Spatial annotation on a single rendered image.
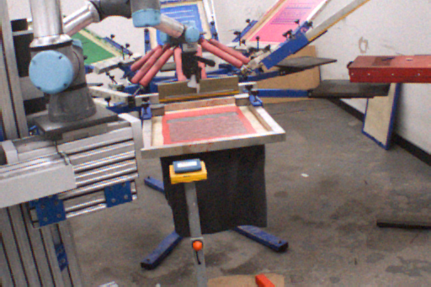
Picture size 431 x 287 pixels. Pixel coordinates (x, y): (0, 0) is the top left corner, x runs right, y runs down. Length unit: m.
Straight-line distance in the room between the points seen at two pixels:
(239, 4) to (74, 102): 5.39
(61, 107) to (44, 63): 0.21
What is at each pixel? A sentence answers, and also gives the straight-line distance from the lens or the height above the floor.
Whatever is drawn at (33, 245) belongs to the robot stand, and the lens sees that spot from 1.73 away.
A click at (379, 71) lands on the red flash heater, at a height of 1.08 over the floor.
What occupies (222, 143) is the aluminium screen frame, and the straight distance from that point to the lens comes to 1.97.
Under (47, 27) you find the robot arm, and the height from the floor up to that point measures 1.54.
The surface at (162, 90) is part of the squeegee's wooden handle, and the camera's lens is 2.47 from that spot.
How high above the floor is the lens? 1.57
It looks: 15 degrees down
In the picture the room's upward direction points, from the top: 6 degrees counter-clockwise
